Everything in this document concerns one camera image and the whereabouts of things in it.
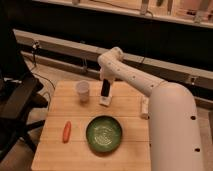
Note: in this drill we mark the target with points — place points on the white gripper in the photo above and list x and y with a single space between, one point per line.
107 77

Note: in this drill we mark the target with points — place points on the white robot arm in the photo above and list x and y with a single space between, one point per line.
174 135

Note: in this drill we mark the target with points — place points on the green bowl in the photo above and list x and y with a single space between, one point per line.
104 134

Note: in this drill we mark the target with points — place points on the wooden table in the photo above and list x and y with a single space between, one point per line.
75 155

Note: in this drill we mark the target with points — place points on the orange carrot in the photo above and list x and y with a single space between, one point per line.
66 132

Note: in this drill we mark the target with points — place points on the black office chair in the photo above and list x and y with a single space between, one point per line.
19 92

